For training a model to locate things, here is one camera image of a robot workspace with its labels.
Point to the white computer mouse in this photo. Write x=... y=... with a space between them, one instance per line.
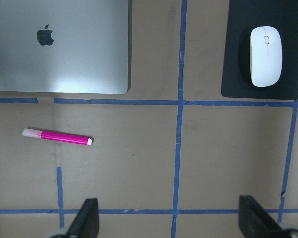
x=266 y=56

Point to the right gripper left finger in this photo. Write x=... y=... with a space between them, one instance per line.
x=86 y=223

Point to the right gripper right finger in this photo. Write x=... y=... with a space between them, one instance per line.
x=254 y=221

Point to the black mousepad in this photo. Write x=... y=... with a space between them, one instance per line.
x=243 y=17

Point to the pink marker pen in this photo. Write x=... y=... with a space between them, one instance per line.
x=56 y=136

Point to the grey closed laptop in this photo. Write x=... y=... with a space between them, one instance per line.
x=64 y=46

